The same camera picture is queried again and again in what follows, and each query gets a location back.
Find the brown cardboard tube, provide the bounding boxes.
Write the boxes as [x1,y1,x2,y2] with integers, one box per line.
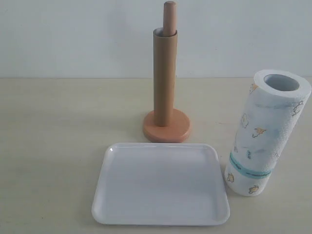
[153,27,177,127]

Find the printed paper towel roll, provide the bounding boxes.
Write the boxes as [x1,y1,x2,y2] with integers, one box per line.
[224,70,312,196]

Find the wooden paper towel holder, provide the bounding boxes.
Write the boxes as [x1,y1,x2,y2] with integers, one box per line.
[143,0,191,143]

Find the white plastic tray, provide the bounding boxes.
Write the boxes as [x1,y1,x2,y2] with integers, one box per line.
[91,143,230,226]

